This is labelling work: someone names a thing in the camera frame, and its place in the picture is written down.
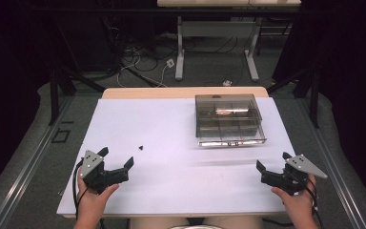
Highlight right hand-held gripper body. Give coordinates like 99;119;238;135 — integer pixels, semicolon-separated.
260;154;329;196

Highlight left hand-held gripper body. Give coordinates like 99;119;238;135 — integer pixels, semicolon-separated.
79;150;130;196

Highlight clear grey compartment box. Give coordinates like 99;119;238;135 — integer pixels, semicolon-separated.
194;94;267;148

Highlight person's right hand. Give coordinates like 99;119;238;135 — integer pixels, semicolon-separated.
271;179;316;224

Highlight person's left hand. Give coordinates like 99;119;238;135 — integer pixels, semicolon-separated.
75;177;120;223

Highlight white table mat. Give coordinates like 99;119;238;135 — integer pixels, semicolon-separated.
56;96;296;216

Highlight black metal stand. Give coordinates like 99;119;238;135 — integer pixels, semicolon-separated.
266;67;320;129
48;61;107;127

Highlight person's legs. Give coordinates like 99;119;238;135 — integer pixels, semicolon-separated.
129;216;265;229

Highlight light wooden table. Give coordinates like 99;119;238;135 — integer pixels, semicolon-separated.
62;86;287;219

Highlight dark curtain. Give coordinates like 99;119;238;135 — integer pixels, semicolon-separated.
0;0;56;201
271;0;366;201

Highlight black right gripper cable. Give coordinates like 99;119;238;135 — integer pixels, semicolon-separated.
304;175;326;229

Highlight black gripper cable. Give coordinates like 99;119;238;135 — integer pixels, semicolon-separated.
304;175;326;229
71;157;89;221

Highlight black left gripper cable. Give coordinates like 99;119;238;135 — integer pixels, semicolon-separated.
71;157;89;221

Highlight grey metal floor rail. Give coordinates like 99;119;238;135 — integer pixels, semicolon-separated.
0;94;75;229
298;96;366;229

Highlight white floor cable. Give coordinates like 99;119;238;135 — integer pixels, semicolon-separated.
116;51;173;89

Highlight white desk frame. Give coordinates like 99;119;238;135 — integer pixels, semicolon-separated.
156;0;303;82

